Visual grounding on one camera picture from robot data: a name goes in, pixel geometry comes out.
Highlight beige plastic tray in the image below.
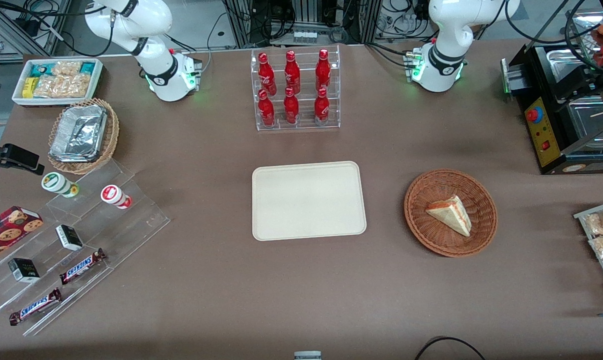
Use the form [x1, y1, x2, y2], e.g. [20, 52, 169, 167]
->
[251, 160, 368, 242]

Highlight round brown wicker basket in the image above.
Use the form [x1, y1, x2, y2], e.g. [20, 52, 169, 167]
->
[404, 169, 498, 258]

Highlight triangular wrapped sandwich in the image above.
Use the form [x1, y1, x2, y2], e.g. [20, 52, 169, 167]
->
[425, 195, 473, 238]

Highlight oval wicker basket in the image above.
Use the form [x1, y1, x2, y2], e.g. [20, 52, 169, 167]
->
[47, 98, 120, 176]

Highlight clear acrylic bottle rack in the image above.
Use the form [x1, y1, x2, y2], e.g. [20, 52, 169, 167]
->
[250, 45, 341, 132]

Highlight red cola bottle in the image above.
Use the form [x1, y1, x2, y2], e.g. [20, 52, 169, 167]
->
[314, 87, 331, 126]
[283, 87, 300, 125]
[258, 52, 277, 97]
[257, 89, 276, 127]
[284, 50, 301, 96]
[315, 48, 332, 93]

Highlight clear acrylic step shelf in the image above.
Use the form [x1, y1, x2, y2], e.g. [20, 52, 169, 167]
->
[0, 159, 171, 337]

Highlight red lid yogurt cup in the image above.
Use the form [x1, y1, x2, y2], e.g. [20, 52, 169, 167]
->
[100, 184, 133, 210]

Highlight silver foil packets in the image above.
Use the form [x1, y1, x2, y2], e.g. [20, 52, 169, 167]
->
[49, 104, 108, 163]

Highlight snickers chocolate bar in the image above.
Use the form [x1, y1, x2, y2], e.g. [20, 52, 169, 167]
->
[59, 248, 107, 286]
[9, 288, 63, 327]

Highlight small black carton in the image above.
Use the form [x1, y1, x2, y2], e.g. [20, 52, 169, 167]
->
[55, 224, 84, 252]
[7, 257, 41, 284]

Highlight green lid yogurt cup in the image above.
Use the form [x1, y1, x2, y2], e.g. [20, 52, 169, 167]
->
[41, 171, 80, 199]

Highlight clear rice cracker bag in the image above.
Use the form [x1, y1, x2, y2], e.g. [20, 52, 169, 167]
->
[51, 61, 83, 77]
[33, 74, 92, 99]

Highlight black countertop warmer machine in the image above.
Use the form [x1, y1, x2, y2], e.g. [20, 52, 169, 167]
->
[500, 9, 603, 175]

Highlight white rectangular snack bin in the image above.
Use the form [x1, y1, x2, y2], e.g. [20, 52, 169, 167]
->
[12, 58, 104, 108]

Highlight red tartan cookie box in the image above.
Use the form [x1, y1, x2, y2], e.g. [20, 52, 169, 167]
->
[0, 206, 45, 267]

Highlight aluminium frame rack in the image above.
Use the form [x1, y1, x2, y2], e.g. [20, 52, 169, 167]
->
[224, 0, 385, 47]

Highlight black cable loop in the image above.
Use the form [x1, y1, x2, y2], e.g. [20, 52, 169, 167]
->
[413, 336, 487, 360]

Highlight grey wire rack tray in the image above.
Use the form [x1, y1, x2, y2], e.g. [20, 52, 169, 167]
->
[573, 199, 603, 306]

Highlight black clamp mount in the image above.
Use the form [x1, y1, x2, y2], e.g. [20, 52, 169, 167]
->
[0, 134, 45, 176]

